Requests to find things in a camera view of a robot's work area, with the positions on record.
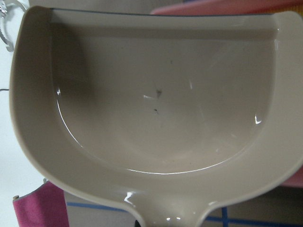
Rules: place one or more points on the pink cloth on stand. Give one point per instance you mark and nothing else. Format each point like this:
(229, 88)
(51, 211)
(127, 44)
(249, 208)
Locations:
(44, 207)

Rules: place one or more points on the beige plastic dustpan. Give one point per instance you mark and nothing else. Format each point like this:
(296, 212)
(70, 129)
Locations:
(166, 117)

